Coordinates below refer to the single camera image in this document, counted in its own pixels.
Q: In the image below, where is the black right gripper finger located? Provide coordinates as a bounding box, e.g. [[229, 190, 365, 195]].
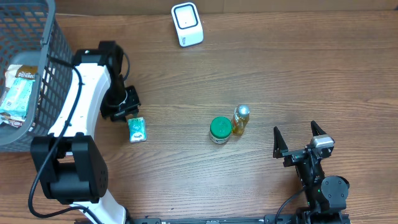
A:
[[310, 120, 326, 136], [273, 126, 289, 158]]

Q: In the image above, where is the teal white tissue pack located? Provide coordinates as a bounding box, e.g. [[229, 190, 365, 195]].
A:
[[127, 117, 147, 143]]

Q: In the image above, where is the yellow juice bottle silver cap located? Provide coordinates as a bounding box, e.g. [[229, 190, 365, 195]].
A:
[[231, 105, 250, 136]]

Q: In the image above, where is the green lid white jar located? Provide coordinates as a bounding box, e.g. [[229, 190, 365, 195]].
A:
[[209, 116, 232, 144]]

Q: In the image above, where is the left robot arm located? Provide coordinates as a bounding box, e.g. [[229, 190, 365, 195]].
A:
[[27, 40, 141, 223]]

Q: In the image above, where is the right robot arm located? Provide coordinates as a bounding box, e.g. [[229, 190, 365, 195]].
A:
[[265, 121, 351, 224]]

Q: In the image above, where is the white barcode scanner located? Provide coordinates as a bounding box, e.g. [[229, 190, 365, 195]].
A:
[[171, 2, 204, 47]]

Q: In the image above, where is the teal white snack packet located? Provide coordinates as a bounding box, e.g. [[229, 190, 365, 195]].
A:
[[1, 78, 34, 121]]

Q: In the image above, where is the brown white snack packet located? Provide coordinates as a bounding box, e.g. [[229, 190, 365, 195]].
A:
[[5, 64, 38, 88]]

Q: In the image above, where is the grey plastic mesh basket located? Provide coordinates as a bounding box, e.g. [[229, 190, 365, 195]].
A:
[[1, 0, 73, 152]]

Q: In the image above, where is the red white packet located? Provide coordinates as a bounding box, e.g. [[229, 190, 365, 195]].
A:
[[1, 114, 24, 128]]

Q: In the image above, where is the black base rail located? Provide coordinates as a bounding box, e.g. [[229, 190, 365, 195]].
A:
[[74, 213, 352, 224]]

